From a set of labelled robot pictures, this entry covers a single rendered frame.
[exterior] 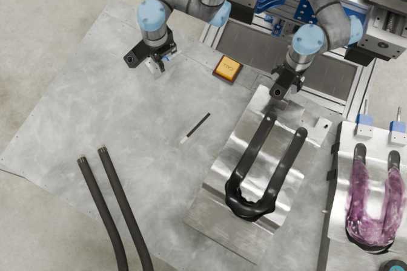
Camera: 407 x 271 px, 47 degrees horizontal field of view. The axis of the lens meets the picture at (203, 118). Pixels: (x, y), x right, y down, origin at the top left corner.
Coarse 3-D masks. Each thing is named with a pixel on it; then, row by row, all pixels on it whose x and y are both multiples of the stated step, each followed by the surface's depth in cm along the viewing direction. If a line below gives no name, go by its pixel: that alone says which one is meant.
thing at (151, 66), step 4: (176, 52) 162; (180, 52) 162; (164, 56) 160; (172, 56) 161; (148, 60) 158; (152, 60) 158; (148, 64) 158; (152, 64) 158; (148, 68) 158; (152, 68) 158; (156, 68) 159; (152, 72) 157; (156, 72) 158; (152, 76) 162; (156, 76) 161
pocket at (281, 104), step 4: (272, 100) 154; (276, 100) 154; (280, 100) 154; (284, 100) 153; (272, 104) 154; (276, 104) 154; (280, 104) 154; (284, 104) 154; (280, 108) 153; (284, 108) 153
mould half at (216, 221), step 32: (256, 96) 152; (256, 128) 149; (288, 128) 149; (320, 128) 149; (224, 160) 143; (256, 160) 146; (224, 192) 139; (256, 192) 139; (288, 192) 141; (192, 224) 143; (224, 224) 143; (256, 224) 143; (256, 256) 141
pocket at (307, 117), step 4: (304, 112) 153; (308, 112) 152; (304, 116) 153; (308, 116) 153; (312, 116) 152; (316, 116) 152; (304, 120) 152; (308, 120) 152; (312, 120) 152; (316, 120) 152; (308, 124) 152; (312, 124) 152
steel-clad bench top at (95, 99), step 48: (96, 48) 165; (192, 48) 166; (48, 96) 160; (96, 96) 160; (144, 96) 161; (192, 96) 161; (240, 96) 161; (288, 96) 161; (48, 144) 156; (96, 144) 156; (144, 144) 156; (192, 144) 156; (144, 192) 152; (192, 192) 152; (144, 240) 148; (192, 240) 148; (288, 240) 148
